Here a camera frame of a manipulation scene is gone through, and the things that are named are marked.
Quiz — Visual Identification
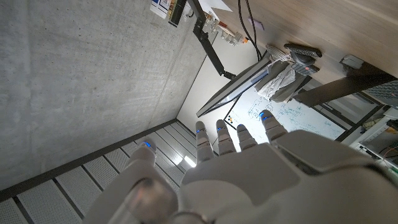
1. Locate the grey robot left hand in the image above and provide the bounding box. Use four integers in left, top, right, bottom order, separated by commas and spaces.
82, 108, 398, 224

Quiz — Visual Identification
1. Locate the ceiling light strip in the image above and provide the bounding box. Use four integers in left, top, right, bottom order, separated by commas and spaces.
182, 154, 198, 169

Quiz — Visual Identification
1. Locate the black computer monitor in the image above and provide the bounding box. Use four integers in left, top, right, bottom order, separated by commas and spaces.
195, 51, 275, 118

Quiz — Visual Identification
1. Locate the grey office chair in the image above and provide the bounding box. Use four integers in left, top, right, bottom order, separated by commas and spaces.
254, 60, 312, 104

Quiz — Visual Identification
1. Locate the white cloth on chair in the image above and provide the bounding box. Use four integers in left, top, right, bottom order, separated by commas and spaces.
256, 60, 297, 101

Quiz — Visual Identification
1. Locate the black remote control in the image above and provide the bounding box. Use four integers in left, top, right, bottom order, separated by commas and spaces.
290, 62, 321, 77

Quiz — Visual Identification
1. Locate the white shelf cabinet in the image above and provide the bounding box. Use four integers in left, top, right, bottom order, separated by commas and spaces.
341, 107, 398, 175

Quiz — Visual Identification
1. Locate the white power box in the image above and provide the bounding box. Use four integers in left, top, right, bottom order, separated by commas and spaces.
340, 54, 365, 70

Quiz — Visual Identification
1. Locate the purple sticky note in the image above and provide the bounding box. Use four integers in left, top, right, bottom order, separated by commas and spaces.
248, 16, 266, 32

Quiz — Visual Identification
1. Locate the white paper sheet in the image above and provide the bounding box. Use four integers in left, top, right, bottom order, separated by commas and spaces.
198, 0, 233, 13

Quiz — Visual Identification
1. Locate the whiteboard with black frame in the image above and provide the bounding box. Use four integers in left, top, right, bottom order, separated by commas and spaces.
223, 83, 346, 154

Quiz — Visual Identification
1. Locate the black monitor cable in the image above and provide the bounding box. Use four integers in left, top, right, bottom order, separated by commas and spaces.
244, 0, 264, 60
237, 0, 261, 62

